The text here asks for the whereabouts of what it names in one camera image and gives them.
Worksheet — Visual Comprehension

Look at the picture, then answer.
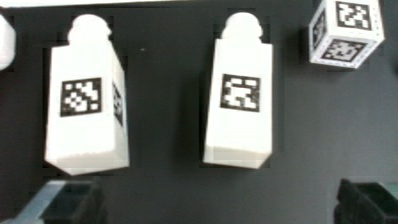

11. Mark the white chair leg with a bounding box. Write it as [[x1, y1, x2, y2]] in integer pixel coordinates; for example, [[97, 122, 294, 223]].
[[45, 14, 131, 175], [203, 12, 274, 169]]

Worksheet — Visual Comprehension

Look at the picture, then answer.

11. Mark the white sheet with tags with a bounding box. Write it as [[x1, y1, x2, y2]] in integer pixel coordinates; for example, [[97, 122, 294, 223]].
[[0, 0, 194, 8]]

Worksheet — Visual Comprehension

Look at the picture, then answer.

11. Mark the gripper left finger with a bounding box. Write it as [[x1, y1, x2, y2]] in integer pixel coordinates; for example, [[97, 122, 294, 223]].
[[11, 180, 109, 224]]

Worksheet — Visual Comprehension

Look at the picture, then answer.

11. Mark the white chair back frame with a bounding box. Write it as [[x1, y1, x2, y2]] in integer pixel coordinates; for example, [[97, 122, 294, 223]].
[[0, 15, 17, 70]]

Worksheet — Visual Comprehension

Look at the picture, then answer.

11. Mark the white tagged cube nut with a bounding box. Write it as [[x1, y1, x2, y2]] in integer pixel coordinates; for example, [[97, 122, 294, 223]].
[[310, 0, 386, 69]]

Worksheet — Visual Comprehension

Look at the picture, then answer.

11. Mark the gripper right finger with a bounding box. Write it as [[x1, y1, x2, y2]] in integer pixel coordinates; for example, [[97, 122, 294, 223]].
[[335, 179, 398, 224]]

